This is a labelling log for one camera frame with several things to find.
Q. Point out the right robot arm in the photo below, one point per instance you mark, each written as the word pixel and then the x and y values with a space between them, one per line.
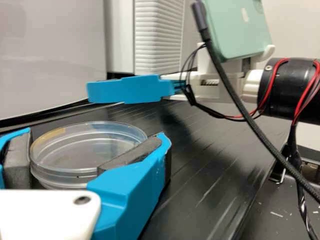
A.
pixel 287 87

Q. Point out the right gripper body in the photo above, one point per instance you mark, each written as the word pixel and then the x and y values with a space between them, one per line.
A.
pixel 207 92

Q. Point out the incubator door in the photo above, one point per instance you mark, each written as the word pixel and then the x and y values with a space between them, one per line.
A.
pixel 157 37

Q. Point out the black platform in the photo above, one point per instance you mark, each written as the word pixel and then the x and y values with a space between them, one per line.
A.
pixel 212 162

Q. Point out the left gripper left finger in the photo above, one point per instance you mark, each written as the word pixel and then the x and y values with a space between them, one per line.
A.
pixel 15 162

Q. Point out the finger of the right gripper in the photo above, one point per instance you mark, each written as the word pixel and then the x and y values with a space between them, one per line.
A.
pixel 125 90

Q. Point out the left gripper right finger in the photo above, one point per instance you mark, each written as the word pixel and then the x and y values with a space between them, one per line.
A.
pixel 130 195

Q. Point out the petri dish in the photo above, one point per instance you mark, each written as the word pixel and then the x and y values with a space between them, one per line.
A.
pixel 87 150

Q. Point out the right wrist camera phone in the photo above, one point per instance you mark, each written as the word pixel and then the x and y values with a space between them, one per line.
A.
pixel 237 30

